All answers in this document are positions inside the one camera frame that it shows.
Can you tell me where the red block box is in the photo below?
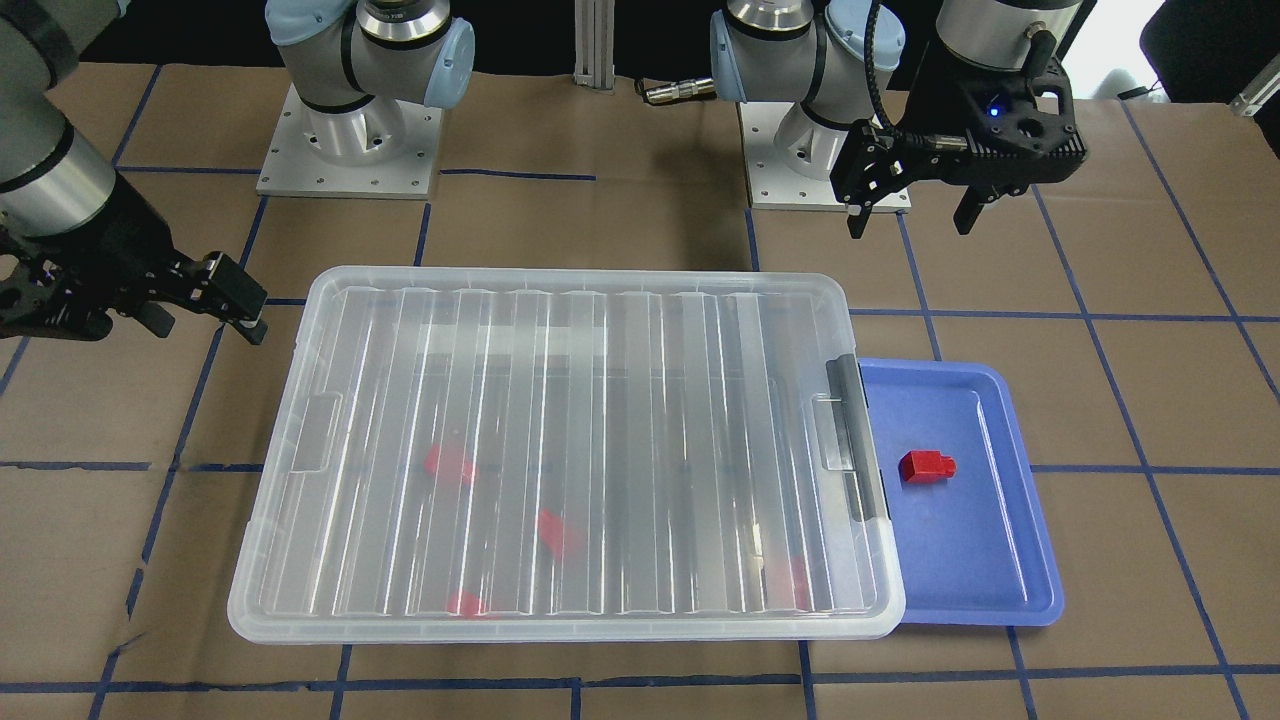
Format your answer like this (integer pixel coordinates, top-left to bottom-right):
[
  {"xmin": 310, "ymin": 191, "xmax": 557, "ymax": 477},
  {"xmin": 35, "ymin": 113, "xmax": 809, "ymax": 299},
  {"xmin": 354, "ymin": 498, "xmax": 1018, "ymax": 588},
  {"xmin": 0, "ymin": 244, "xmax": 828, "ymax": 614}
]
[
  {"xmin": 535, "ymin": 509, "xmax": 585, "ymax": 562},
  {"xmin": 445, "ymin": 589, "xmax": 488, "ymax": 619}
]

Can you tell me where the red block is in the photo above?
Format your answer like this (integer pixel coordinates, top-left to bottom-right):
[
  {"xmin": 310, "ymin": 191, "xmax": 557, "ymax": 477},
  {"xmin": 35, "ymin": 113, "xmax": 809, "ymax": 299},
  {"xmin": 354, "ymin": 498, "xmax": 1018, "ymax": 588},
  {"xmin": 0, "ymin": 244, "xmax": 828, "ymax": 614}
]
[
  {"xmin": 422, "ymin": 443, "xmax": 476, "ymax": 487},
  {"xmin": 899, "ymin": 448, "xmax": 957, "ymax": 484},
  {"xmin": 762, "ymin": 555, "xmax": 812, "ymax": 612}
]

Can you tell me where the blue plastic tray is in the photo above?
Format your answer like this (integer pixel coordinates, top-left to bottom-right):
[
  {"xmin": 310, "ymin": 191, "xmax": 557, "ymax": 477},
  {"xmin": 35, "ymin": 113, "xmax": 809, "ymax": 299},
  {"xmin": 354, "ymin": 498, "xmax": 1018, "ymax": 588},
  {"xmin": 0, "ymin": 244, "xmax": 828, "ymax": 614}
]
[{"xmin": 860, "ymin": 357, "xmax": 1065, "ymax": 626}]

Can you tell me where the clear ribbed box lid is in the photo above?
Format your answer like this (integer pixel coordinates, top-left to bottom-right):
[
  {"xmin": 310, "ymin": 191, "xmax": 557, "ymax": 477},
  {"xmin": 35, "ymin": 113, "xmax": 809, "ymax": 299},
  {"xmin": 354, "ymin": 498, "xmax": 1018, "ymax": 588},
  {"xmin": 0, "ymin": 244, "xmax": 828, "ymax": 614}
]
[{"xmin": 227, "ymin": 265, "xmax": 908, "ymax": 643}]

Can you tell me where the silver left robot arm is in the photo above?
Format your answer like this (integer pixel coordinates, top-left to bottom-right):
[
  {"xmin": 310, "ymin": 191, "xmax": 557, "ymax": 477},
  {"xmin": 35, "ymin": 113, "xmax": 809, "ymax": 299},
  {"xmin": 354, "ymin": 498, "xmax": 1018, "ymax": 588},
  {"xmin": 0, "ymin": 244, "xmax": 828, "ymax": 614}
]
[{"xmin": 710, "ymin": 1, "xmax": 1089, "ymax": 240}]

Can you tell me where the clear plastic storage box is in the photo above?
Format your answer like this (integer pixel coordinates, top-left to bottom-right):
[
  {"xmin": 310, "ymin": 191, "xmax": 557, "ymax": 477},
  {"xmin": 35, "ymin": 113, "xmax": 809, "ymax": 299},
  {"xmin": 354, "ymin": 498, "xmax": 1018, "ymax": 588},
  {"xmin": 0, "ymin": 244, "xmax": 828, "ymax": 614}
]
[{"xmin": 227, "ymin": 265, "xmax": 908, "ymax": 643}]

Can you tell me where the red block in box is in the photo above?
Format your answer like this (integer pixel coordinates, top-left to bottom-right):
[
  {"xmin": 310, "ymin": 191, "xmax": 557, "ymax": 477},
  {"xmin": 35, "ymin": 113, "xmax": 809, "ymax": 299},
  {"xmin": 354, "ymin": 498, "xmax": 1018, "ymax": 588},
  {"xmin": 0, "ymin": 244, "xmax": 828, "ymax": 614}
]
[{"xmin": 422, "ymin": 443, "xmax": 476, "ymax": 487}]

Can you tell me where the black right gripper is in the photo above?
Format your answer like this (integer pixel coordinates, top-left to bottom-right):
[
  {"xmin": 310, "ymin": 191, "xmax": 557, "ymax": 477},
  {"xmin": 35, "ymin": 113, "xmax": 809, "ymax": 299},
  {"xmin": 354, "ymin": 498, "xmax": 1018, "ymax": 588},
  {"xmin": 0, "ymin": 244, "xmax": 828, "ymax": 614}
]
[{"xmin": 3, "ymin": 215, "xmax": 268, "ymax": 346}]

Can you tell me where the red block box centre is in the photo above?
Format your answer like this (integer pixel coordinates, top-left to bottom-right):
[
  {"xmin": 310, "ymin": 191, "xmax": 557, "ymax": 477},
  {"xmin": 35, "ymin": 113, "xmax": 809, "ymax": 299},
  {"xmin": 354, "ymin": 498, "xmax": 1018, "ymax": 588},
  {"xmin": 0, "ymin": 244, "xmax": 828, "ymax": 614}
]
[{"xmin": 535, "ymin": 509, "xmax": 585, "ymax": 562}]

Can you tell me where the red block box front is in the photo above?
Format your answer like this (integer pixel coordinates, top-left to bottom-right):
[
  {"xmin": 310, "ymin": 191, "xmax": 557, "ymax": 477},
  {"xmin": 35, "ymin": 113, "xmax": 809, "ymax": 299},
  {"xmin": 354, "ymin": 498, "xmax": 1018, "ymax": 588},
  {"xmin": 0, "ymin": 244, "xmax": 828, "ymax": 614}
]
[{"xmin": 445, "ymin": 589, "xmax": 488, "ymax": 619}]

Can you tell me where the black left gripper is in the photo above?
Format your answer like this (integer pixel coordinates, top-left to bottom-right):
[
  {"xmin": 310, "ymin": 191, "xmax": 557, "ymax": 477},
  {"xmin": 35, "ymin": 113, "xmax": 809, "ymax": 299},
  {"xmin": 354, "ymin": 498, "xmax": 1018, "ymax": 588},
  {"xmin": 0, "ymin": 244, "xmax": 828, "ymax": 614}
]
[{"xmin": 829, "ymin": 55, "xmax": 1089, "ymax": 240}]

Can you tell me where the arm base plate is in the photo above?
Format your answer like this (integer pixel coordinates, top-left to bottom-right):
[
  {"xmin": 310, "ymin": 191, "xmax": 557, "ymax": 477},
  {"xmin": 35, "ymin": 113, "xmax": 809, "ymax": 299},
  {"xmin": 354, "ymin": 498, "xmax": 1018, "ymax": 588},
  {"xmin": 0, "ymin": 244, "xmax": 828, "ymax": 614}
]
[
  {"xmin": 256, "ymin": 87, "xmax": 445, "ymax": 201},
  {"xmin": 737, "ymin": 102, "xmax": 846, "ymax": 213}
]

